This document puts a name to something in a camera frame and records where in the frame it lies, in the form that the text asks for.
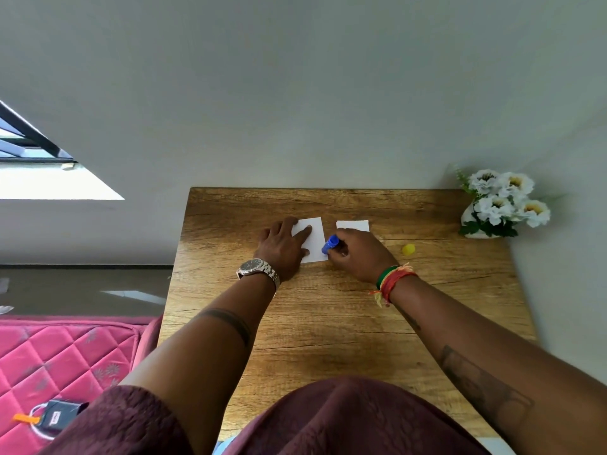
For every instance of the person's right hand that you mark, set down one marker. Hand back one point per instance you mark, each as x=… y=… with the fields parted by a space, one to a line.
x=363 y=254

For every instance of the person's left hand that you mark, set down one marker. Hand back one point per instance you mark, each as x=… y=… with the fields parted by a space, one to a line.
x=280 y=253

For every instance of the person's right fingers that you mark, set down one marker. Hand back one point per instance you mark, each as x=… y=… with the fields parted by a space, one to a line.
x=338 y=246

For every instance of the person's left middle finger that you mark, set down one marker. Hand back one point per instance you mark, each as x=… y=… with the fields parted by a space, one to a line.
x=290 y=224

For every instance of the blue glue stick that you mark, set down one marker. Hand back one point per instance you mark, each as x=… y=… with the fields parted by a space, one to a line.
x=330 y=244

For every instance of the white paper card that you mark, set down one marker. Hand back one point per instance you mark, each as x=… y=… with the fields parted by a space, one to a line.
x=315 y=241
x=353 y=225

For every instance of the person's left forearm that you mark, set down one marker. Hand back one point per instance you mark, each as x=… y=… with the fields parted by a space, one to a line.
x=208 y=355

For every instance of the person's right forearm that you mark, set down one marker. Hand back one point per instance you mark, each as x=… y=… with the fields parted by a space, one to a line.
x=493 y=369

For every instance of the silver wristwatch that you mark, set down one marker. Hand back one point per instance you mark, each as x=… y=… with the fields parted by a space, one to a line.
x=258 y=269

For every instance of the yellow glue stick cap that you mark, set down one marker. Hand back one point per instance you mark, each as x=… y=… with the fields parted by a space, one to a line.
x=408 y=249

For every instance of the maroon shirt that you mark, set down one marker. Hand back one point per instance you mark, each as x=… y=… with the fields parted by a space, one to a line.
x=294 y=421

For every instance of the white flowers in white vase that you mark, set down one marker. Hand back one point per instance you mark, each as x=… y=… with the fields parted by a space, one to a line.
x=502 y=203

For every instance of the pink quilted mattress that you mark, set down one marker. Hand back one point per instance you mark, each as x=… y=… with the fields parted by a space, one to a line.
x=57 y=364

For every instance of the black device with orange tab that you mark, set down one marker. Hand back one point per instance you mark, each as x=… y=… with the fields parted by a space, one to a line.
x=59 y=414

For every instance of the window with black frame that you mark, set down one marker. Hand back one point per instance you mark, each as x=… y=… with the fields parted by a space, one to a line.
x=31 y=142

